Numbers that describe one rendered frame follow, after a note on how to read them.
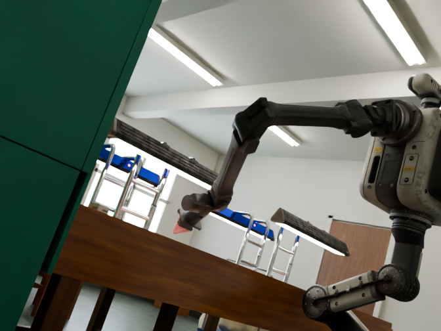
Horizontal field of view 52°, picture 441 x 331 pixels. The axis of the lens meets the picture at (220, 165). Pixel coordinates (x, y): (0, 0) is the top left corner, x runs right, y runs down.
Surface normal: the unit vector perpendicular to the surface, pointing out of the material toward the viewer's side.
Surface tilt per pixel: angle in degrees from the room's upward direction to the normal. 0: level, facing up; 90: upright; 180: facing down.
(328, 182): 90
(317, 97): 90
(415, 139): 90
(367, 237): 90
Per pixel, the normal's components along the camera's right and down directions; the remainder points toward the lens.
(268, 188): -0.64, -0.39
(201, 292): 0.65, 0.03
